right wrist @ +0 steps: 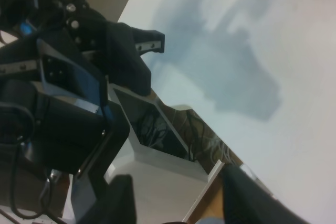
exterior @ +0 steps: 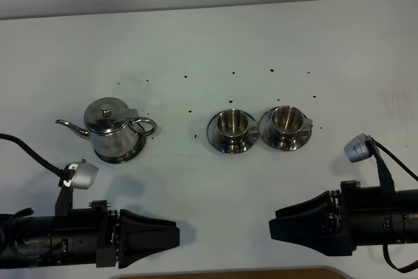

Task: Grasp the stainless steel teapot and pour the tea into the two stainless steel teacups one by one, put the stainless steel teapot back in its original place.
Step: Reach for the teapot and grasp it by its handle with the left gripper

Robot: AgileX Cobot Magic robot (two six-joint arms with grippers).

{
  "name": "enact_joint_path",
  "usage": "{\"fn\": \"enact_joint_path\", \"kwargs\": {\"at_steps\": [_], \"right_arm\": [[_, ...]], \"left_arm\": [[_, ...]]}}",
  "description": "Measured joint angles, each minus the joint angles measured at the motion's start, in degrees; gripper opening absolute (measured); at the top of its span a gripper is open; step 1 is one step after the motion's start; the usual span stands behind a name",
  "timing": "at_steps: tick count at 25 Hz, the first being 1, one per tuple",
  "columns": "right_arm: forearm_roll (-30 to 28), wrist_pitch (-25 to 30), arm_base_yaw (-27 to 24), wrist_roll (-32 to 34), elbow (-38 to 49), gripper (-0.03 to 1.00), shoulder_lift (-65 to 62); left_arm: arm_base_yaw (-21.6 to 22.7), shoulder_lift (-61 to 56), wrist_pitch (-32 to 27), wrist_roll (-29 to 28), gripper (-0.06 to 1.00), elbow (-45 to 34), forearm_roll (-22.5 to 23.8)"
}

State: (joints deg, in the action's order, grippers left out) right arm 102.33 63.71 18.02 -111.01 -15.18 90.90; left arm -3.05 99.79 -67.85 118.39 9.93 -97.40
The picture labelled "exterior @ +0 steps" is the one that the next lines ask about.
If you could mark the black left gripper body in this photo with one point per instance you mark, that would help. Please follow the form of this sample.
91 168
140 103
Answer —
85 235

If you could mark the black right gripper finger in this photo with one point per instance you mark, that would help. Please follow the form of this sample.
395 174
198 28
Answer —
306 224

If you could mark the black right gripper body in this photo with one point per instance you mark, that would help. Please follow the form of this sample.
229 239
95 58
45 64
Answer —
363 219

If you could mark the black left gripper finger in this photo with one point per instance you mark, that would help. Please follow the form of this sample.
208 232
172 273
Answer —
142 236

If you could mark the stainless steel teapot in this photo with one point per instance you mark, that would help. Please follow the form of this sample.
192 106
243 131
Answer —
112 128

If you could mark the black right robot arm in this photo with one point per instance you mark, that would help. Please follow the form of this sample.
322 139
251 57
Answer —
335 223

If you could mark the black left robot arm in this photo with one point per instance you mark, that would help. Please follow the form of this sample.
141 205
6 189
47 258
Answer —
26 241

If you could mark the round steel teapot saucer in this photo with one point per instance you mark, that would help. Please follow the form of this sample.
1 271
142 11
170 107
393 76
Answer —
126 157

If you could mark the right stainless steel teacup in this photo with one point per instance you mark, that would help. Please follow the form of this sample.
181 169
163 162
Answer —
289 125

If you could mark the stainless steel teacup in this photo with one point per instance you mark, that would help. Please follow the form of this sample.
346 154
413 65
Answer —
232 126
289 125

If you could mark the left stainless steel teacup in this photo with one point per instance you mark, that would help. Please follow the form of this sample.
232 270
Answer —
232 126

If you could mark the right steel cup saucer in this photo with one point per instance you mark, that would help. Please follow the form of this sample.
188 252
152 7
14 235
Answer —
264 130

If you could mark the steel cup saucer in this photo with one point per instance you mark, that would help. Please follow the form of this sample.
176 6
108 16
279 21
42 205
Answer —
264 130
215 138

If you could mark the left steel cup saucer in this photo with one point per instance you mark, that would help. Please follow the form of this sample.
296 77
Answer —
215 138

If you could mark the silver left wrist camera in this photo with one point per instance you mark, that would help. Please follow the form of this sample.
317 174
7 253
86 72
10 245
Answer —
83 175

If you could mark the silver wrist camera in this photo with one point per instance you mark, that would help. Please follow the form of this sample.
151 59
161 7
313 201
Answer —
357 149
83 175

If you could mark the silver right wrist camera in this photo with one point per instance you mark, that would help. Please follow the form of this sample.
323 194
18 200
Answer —
357 149

